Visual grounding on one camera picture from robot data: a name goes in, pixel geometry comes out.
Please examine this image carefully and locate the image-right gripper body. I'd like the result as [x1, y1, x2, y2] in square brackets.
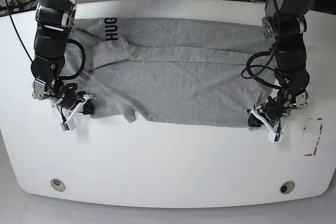
[245, 105, 290, 133]

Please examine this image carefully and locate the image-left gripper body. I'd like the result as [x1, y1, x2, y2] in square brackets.
[54, 91, 97, 122]

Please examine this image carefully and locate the grey T-shirt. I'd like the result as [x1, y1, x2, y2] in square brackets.
[70, 18, 271, 127]

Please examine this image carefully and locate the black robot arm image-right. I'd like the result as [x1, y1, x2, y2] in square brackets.
[243, 0, 314, 138]

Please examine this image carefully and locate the black robot arm image-left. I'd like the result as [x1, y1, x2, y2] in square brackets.
[31, 0, 270, 127]

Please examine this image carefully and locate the red tape rectangle marking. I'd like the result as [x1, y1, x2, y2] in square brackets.
[301, 118, 323, 157]

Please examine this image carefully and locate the black tripod stand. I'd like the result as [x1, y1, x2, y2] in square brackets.
[1, 0, 37, 17]

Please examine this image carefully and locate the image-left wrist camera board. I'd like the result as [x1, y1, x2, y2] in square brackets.
[61, 119, 76, 132]

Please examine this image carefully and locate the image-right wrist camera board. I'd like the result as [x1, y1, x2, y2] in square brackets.
[268, 131, 283, 143]

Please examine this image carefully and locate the right table cable grommet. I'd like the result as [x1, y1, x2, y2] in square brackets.
[279, 181, 296, 195]

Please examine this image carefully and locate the table cable grommet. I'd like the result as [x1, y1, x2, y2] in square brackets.
[279, 181, 296, 195]
[50, 178, 66, 192]

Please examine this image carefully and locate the left table cable grommet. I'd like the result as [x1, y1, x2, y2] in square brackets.
[50, 178, 66, 192]

